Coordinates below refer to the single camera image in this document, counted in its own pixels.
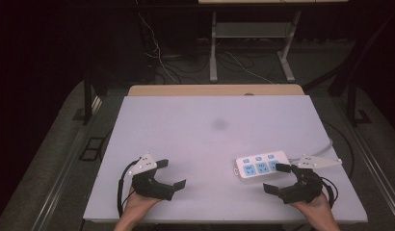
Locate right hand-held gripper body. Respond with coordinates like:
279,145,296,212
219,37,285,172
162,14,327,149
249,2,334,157
290,155,343,205

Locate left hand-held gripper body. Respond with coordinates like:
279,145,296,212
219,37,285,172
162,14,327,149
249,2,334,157
127,153,164,198

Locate white power strip blue sockets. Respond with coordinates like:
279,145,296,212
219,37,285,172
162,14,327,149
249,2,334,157
235,150,292,184

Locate person's left hand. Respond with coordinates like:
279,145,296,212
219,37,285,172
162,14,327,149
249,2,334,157
122,187,164,225

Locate person's right hand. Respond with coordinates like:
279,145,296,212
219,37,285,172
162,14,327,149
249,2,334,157
290,192,335,226

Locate wooden table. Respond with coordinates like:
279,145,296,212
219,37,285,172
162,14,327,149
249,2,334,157
127,84,305,97

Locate grey metal stand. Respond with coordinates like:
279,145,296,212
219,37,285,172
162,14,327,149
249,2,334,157
208,10,303,84

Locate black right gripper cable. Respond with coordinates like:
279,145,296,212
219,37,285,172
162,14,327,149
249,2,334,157
320,175,340,210

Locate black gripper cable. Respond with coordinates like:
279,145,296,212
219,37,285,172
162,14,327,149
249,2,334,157
117,159,141,219
320,175,340,210

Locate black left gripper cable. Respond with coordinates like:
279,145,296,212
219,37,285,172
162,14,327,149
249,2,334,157
117,159,141,219

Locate grey power strip cable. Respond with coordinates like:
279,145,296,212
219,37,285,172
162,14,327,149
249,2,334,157
287,138,334,162

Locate black floor frame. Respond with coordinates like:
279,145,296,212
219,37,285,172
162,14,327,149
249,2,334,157
78,137,106,162

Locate metal floor rail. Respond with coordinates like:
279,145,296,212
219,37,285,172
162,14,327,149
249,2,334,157
341,105,395,222
31,94,104,231

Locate black metal post with foot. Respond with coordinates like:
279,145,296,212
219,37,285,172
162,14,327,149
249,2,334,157
345,76,374,128

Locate bundle of black floor cables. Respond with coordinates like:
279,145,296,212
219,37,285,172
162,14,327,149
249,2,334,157
144,38,283,85

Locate thin white floor cable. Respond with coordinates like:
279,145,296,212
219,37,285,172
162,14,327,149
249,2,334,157
136,11,276,86

